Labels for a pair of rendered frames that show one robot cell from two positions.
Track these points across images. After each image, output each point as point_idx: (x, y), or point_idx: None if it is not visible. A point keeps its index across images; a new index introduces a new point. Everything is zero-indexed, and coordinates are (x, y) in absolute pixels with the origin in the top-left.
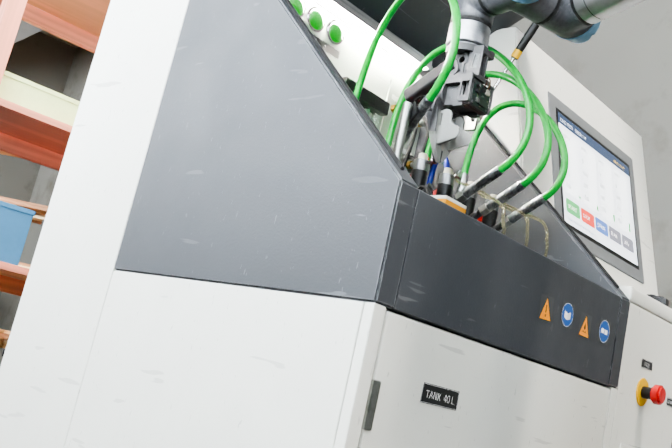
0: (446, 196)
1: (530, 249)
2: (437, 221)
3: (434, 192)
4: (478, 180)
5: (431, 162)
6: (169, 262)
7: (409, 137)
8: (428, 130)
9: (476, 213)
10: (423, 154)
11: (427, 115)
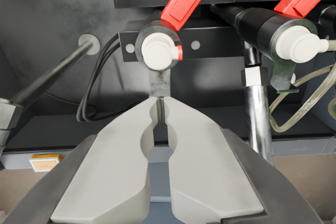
0: (35, 171)
1: (159, 161)
2: None
3: None
4: (249, 131)
5: (155, 83)
6: None
7: (16, 123)
8: (92, 135)
9: (335, 56)
10: (147, 64)
11: (43, 179)
